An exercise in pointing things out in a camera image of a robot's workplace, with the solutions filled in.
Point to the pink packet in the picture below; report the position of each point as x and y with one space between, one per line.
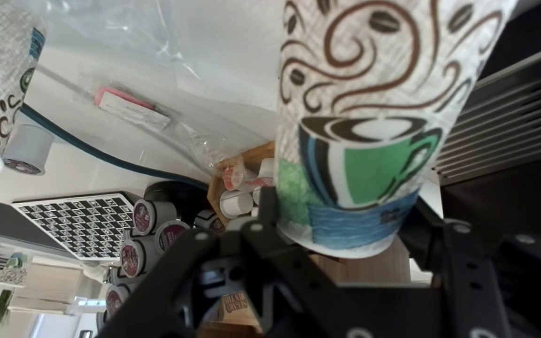
130 105

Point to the grey coffee pod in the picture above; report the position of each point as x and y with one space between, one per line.
27 147

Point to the tray of creamer cups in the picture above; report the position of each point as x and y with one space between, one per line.
239 199

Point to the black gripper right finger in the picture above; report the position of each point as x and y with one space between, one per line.
489 287

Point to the clear plastic bag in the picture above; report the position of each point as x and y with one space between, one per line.
158 49

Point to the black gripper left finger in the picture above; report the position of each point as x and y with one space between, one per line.
234 274

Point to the black white patterned mat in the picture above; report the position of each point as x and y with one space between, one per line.
76 225

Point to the black silver coffee machine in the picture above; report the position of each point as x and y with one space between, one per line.
508 124

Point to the patterned paper coffee cup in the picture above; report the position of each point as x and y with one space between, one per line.
1 75
376 94

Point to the coffee pods in rack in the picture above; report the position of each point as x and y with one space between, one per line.
149 216

